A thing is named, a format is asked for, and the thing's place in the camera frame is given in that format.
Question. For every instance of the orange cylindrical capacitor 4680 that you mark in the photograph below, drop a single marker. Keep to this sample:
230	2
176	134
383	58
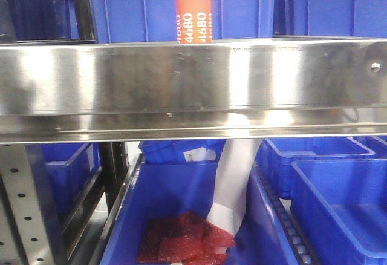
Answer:
193	21

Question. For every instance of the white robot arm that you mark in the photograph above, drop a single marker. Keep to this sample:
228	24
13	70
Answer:
232	175

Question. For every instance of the blue bin behind capacitor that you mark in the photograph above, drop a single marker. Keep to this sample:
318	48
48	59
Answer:
154	20

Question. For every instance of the perforated metal shelf upright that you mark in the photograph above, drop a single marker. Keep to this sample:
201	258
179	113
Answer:
29	192

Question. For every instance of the blue bin lower middle rear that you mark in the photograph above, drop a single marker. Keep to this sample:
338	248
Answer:
180	151

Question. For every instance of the blue bin with red bags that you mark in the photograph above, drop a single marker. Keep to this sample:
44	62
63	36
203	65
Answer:
170	190

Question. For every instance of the blue bin lower right rear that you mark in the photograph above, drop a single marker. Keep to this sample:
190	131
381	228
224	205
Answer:
275	156

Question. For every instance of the red bubble wrap bags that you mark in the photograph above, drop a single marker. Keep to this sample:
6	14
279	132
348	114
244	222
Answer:
186	239

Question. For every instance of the blue bin lower left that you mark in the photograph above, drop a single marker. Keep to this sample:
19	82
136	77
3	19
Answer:
69	167

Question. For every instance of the blue bin upper right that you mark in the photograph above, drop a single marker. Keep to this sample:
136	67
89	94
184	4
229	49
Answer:
359	18

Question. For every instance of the blue bin lower right front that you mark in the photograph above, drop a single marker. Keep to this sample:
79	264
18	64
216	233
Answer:
341	207

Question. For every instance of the dark blue bin upper left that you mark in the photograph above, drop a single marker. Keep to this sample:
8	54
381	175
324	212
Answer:
43	19

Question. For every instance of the stainless steel shelf rail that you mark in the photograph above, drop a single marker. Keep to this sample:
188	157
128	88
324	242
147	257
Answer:
80	91

